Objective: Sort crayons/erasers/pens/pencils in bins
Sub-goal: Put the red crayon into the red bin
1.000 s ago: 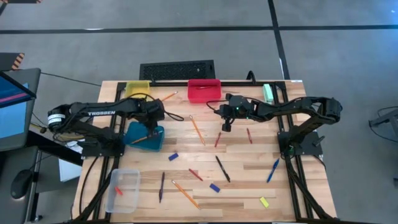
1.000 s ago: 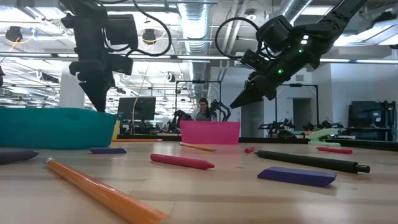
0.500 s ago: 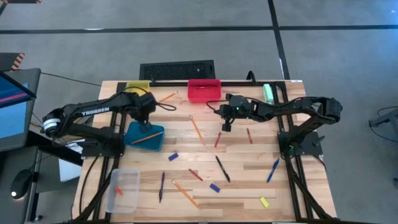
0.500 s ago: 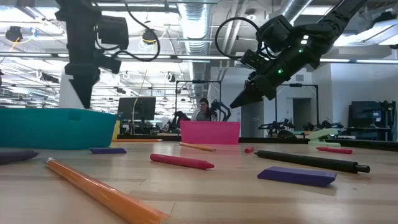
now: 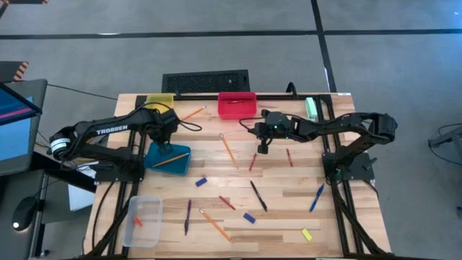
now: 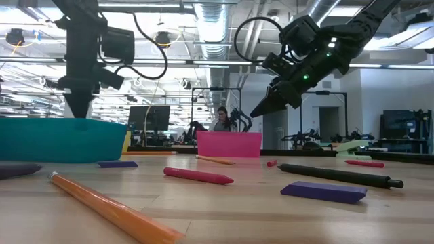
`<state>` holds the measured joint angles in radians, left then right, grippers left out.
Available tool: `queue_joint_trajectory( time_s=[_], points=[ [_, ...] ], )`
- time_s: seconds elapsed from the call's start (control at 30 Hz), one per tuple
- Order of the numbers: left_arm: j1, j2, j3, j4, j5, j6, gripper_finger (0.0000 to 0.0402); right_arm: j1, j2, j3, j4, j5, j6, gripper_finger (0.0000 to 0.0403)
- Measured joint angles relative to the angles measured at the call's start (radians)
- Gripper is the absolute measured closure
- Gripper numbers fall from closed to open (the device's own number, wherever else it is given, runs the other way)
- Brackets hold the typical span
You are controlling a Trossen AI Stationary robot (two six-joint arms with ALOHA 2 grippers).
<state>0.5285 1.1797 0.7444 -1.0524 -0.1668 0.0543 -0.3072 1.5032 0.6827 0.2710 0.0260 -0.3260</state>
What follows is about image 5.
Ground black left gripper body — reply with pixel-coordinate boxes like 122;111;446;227
146;108;180;144

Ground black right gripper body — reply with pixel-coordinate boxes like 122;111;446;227
257;109;288;155

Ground orange pencil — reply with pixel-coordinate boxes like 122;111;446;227
199;208;232;243
180;105;208;123
151;152;191;168
219;133;240;170

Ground teal plastic bin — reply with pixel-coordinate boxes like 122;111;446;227
143;141;192;177

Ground black pen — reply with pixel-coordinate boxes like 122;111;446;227
249;180;269;213

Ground purple pen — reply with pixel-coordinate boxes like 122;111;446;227
183;199;193;236

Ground blue pen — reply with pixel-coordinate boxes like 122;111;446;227
309;183;325;213

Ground red plastic bin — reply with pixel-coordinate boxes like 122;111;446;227
217;91;258;121

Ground yellow plastic bin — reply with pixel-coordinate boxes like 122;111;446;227
144;92;176;115

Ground mint green stapler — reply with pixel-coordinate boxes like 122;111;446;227
305;96;318;122

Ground black floor vent grate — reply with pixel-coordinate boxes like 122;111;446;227
161;69;251;94

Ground clear plastic bin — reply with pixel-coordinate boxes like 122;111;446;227
121;196;164;248

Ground white paper sheet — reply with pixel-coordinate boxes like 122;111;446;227
67;182;97;212

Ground laptop with blue screen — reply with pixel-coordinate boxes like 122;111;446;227
0;79;48;178

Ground black computer mouse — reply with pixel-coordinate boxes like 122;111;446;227
12;196;39;233

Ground grey side desk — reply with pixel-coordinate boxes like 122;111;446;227
0;169;48;260

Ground black panel with hazard stripes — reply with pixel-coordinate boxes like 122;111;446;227
0;61;30;83

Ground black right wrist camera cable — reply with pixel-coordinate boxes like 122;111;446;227
238;116;261;134

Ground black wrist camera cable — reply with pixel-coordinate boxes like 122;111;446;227
178;118;203;132
238;116;261;134

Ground black left wrist camera cable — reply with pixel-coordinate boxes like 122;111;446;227
178;118;203;132

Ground black aluminium table frame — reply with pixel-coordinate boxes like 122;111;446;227
86;92;389;258

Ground black floor cable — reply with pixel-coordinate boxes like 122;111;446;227
46;83;118;101

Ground black table cable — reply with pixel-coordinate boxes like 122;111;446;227
91;180;116;252

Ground grey stand with cables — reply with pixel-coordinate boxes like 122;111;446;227
427;122;462;167

